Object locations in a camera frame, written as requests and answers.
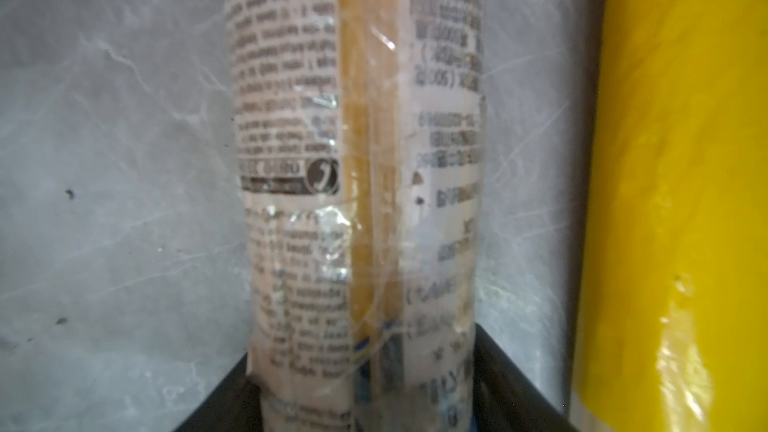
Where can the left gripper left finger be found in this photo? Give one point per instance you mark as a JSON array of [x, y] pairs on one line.
[[233, 406]]

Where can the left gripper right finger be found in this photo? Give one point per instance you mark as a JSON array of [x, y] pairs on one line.
[[504, 399]]

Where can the yellow Pastatime spaghetti bag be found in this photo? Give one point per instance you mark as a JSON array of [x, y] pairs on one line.
[[672, 320]]

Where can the clear labelled spaghetti bag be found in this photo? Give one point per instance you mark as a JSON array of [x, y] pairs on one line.
[[360, 143]]

